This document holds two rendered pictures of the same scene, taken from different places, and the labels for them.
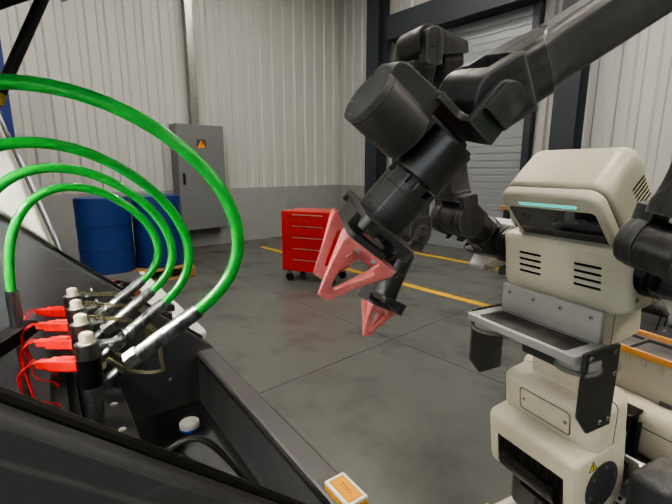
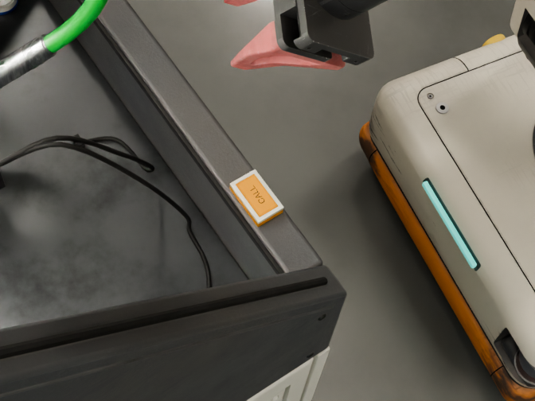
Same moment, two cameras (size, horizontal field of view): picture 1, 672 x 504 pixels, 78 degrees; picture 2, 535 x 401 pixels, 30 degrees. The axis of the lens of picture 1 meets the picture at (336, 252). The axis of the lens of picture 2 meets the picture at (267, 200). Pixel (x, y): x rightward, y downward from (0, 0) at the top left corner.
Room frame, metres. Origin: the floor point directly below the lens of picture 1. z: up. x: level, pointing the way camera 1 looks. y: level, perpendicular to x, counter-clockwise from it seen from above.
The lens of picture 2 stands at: (0.01, 0.02, 1.82)
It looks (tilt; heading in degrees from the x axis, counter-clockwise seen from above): 63 degrees down; 355
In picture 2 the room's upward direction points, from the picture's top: 8 degrees clockwise
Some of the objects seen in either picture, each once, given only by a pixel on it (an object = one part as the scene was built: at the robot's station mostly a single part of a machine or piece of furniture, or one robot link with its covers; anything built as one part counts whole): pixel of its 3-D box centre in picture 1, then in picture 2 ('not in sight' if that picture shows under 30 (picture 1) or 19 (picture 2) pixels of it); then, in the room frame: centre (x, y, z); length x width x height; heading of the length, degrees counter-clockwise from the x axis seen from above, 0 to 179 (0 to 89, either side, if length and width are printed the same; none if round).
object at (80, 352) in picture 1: (105, 415); not in sight; (0.49, 0.30, 1.03); 0.05 x 0.03 x 0.21; 126
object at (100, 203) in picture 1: (133, 237); not in sight; (5.06, 2.52, 0.51); 1.20 x 0.85 x 1.02; 129
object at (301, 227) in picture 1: (315, 245); not in sight; (4.97, 0.25, 0.43); 0.70 x 0.46 x 0.86; 66
